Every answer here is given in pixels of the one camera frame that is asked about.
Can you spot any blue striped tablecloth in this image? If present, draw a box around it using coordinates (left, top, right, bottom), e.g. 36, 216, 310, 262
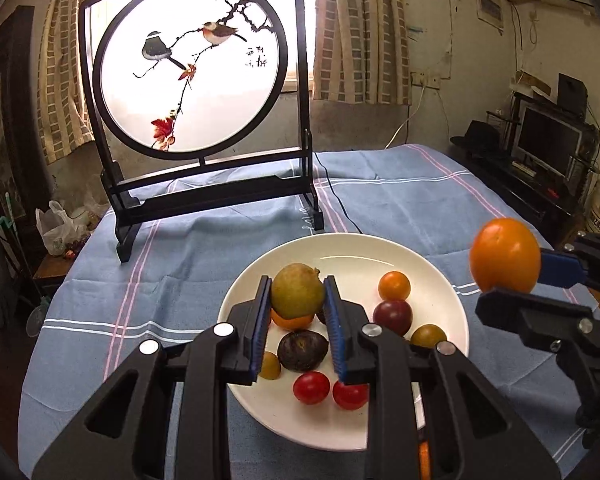
18, 144, 585, 474

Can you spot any white ceramic plate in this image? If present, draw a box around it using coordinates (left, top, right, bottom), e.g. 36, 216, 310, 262
216, 232, 470, 453

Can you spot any dark fruit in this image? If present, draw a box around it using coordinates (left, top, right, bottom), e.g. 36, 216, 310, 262
277, 330, 329, 373

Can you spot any black power cable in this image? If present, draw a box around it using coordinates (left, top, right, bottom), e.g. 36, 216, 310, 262
312, 150, 364, 235

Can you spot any black hat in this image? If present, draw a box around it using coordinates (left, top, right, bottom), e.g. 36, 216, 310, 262
451, 120, 500, 154

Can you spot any small yellow kumquat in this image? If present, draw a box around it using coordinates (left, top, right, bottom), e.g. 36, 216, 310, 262
259, 351, 282, 380

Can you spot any small mandarin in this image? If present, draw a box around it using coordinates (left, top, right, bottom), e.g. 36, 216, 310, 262
271, 309, 314, 332

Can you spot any large orange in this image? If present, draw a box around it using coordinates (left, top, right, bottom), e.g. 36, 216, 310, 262
418, 441, 431, 480

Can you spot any beige checked curtain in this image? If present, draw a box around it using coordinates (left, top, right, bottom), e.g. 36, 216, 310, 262
36, 0, 94, 165
313, 0, 411, 105

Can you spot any yellow-green small pear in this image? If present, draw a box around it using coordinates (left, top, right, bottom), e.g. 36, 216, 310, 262
271, 263, 325, 320

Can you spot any dark framed painting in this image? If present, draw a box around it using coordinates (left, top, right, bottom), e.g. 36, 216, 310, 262
0, 6, 50, 219

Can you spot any left beige checked curtain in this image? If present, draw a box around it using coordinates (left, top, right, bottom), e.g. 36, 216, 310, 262
36, 0, 94, 165

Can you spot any red cherry tomato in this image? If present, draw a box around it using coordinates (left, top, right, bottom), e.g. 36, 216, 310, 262
292, 372, 330, 405
332, 380, 370, 411

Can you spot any white plastic bag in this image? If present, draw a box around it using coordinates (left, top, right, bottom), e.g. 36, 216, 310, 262
35, 200, 92, 257

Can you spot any computer monitor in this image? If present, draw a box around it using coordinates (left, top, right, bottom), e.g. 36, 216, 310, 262
513, 102, 584, 178

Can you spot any yellow orange round fruit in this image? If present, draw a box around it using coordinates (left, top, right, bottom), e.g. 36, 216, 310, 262
410, 324, 448, 349

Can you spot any white wall cable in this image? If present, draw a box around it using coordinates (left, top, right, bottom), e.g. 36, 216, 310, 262
383, 84, 429, 150

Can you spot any bird painting table screen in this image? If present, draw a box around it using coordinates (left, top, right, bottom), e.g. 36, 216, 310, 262
78, 0, 324, 261

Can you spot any right beige checked curtain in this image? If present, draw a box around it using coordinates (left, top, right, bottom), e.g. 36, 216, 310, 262
313, 0, 411, 105

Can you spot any small dark red plum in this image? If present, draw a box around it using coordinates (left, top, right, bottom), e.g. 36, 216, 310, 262
373, 299, 413, 336

